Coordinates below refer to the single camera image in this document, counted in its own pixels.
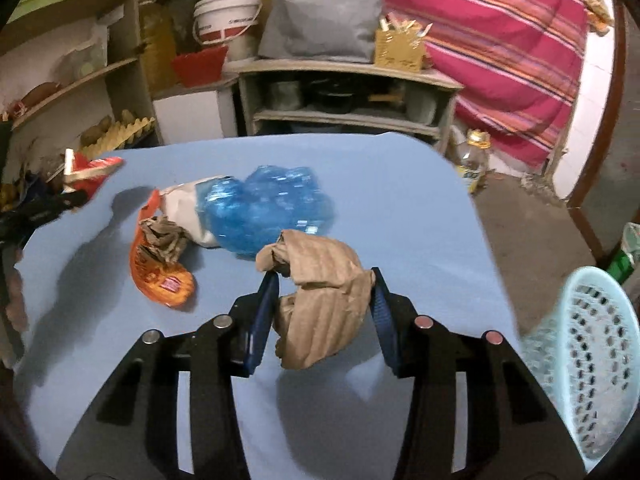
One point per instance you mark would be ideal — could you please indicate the low wooden cabinet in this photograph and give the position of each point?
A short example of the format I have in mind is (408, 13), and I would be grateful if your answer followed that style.
(350, 67)

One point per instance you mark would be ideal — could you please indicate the orange snack packet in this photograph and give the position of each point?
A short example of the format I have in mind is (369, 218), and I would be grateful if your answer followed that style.
(160, 285)

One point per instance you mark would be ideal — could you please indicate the red plastic basket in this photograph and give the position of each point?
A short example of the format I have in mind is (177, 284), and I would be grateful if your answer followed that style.
(197, 67)

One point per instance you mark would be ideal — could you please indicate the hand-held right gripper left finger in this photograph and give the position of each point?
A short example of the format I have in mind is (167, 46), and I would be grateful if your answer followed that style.
(262, 320)

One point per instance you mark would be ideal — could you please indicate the yellow utensil holder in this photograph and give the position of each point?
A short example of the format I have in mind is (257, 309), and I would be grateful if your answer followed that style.
(400, 47)

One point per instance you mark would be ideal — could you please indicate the yellow egg tray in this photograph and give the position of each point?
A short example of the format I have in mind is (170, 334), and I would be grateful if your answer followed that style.
(120, 135)

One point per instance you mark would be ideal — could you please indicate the green packet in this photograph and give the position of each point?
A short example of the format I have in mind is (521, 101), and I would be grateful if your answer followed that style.
(627, 255)

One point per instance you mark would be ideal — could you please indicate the hanging bag of onions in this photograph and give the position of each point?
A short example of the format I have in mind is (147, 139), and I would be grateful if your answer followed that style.
(599, 10)

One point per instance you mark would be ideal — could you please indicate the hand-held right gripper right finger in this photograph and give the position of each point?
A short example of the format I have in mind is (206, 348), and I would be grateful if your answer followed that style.
(382, 315)

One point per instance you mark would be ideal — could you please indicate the blue table cloth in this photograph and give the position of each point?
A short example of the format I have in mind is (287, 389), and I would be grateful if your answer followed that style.
(380, 210)

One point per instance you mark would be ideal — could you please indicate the small crumpled brown paper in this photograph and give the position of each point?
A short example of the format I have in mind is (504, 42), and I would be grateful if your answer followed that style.
(162, 240)

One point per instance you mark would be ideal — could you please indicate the brown framed door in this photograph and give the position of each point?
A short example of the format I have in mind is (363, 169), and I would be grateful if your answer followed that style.
(602, 135)

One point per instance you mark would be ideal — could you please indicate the white plastic bucket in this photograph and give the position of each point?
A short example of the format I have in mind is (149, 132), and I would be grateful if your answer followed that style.
(225, 17)

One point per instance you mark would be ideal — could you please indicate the blue plastic bag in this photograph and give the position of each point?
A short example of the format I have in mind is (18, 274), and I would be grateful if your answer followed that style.
(270, 210)

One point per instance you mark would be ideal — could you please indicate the grey bag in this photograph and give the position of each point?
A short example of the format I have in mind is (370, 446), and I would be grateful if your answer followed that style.
(320, 20)

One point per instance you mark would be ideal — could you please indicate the small white cabinet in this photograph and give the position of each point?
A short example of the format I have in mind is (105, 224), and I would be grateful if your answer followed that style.
(190, 115)

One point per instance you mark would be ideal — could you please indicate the red and gold foil wrapper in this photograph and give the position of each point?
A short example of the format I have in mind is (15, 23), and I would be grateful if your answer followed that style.
(95, 172)

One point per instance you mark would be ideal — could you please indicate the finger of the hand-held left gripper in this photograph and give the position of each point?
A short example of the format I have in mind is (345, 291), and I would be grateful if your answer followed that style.
(55, 205)

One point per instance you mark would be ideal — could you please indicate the brown cardboard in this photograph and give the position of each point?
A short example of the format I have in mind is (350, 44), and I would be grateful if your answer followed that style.
(325, 300)

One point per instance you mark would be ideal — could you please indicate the red striped hanging cloth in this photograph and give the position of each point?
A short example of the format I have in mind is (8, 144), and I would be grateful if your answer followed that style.
(475, 50)

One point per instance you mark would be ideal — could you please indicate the white plastic bag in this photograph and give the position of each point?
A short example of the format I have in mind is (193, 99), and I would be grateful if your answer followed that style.
(185, 207)

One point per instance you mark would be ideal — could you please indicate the clear bottle with yellow label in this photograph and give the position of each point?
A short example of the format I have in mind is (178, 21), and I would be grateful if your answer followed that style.
(472, 162)

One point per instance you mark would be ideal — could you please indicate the large yellow oil bottle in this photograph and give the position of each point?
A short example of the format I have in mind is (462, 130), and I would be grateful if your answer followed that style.
(157, 40)

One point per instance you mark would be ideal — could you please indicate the light blue plastic basket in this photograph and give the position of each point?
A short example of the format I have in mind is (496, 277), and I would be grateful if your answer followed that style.
(595, 350)

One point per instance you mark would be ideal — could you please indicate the wooden shelf unit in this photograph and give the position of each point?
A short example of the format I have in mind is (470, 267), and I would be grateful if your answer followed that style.
(75, 85)

